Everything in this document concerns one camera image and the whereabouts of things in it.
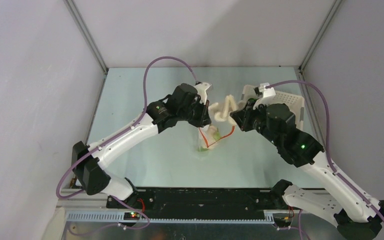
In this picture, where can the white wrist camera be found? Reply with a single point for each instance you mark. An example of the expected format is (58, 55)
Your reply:
(202, 90)
(265, 95)

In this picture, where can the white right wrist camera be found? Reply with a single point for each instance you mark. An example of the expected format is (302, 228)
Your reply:
(265, 95)

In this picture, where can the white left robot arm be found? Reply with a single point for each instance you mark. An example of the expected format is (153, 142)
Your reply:
(91, 161)

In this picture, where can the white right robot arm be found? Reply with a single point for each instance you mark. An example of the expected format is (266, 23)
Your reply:
(355, 214)

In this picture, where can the white cauliflower toy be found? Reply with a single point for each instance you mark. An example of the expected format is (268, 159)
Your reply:
(212, 135)

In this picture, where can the white oyster mushroom toy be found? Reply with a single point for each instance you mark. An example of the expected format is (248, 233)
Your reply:
(221, 110)

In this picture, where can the clear zip bag orange zipper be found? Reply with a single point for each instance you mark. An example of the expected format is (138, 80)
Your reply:
(202, 145)

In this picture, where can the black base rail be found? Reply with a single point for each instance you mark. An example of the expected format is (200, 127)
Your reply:
(188, 203)

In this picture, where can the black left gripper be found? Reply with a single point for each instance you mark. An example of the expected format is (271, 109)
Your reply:
(204, 119)

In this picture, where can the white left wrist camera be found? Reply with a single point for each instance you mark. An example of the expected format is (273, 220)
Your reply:
(202, 90)

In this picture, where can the white perforated plastic basket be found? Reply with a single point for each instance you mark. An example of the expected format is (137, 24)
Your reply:
(295, 103)

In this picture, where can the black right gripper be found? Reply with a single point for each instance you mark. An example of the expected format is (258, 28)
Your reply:
(239, 118)

